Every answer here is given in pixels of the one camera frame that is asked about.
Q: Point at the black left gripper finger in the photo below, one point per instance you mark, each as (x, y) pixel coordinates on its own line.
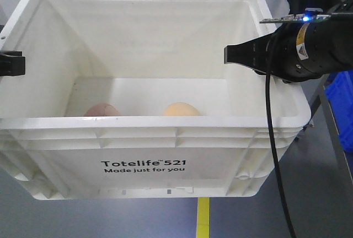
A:
(12, 63)

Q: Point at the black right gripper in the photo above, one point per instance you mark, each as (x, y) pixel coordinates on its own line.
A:
(294, 53)

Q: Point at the yellow plush bun toy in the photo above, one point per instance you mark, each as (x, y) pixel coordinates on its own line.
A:
(181, 109)

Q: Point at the pink plush bun toy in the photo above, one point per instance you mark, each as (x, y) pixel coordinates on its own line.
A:
(102, 109)

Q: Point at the white plastic Totelife crate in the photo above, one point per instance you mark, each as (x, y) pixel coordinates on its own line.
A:
(138, 56)

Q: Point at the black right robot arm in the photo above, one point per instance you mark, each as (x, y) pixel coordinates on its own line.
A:
(341, 11)

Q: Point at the green circuit board with LED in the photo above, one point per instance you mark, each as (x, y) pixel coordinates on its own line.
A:
(297, 18)

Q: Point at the blue plastic bin right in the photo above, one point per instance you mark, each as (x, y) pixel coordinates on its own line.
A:
(339, 94)

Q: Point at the grey metal shelf frame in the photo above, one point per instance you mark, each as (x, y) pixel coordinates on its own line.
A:
(319, 99)

